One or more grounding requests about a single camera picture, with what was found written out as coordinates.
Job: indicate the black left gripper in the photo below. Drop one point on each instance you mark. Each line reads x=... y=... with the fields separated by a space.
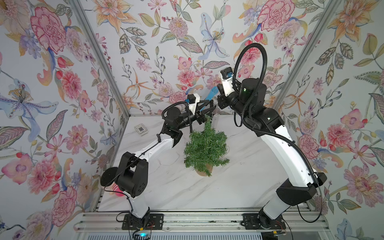
x=199 y=118

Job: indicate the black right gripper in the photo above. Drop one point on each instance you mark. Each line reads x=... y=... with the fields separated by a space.
x=225 y=101

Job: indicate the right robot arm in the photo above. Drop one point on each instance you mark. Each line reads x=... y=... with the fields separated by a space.
x=246 y=98

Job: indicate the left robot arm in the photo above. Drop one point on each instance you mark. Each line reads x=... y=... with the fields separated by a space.
x=131 y=175

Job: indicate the small green christmas tree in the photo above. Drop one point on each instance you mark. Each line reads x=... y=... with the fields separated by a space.
x=206 y=147

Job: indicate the wooden tree base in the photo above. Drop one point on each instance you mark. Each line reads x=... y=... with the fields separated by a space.
x=204 y=171

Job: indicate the white battery box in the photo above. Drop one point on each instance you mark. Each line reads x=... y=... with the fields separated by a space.
x=141 y=129

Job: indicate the pink black toy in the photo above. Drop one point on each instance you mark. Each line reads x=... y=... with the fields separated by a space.
x=115 y=190

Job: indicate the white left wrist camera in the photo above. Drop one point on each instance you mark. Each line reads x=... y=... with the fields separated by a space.
x=193 y=99

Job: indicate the aluminium corner frame post left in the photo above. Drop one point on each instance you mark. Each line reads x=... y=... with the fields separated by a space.
x=91 y=37

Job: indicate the aluminium corner frame post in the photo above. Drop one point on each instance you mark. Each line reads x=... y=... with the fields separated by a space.
x=91 y=37
x=320 y=27

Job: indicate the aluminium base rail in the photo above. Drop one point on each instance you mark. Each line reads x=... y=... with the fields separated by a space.
x=216 y=224

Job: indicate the aluminium corner frame post right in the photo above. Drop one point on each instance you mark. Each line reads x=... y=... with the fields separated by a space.
x=320 y=27

